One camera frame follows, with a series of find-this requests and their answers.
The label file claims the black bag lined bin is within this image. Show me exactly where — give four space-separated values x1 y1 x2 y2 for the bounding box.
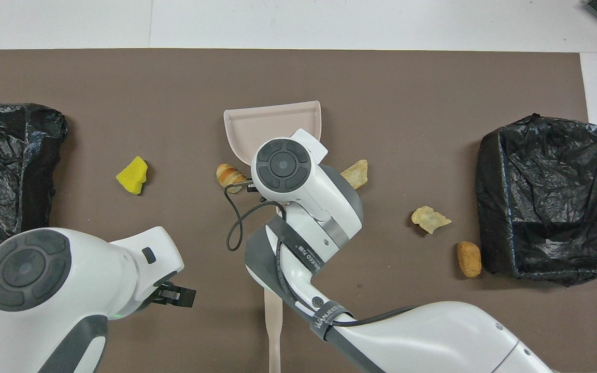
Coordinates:
0 103 68 261
475 113 597 287

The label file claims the beige hand brush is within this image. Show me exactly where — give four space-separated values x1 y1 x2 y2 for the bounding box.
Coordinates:
264 288 283 373

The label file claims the beige plastic dustpan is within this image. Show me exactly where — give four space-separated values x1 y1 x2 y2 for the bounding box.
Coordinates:
224 101 322 166

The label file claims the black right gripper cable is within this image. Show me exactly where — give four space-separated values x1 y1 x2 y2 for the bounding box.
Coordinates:
225 179 418 332

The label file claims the beige bread chunk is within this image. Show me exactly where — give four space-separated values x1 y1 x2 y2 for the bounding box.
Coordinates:
340 159 369 190

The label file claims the pale crinkled chip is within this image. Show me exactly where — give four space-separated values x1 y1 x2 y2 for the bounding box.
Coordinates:
411 206 452 235

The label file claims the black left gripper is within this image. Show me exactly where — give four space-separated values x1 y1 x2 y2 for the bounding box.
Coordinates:
148 280 196 311

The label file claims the wedge yellow sponge piece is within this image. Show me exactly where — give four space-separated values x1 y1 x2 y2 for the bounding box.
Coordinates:
116 156 149 195

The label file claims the brown table mat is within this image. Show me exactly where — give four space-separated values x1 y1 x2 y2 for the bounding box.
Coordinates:
0 49 597 373

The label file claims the orange striped croissant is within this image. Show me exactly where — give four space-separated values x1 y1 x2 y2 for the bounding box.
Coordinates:
216 164 247 194

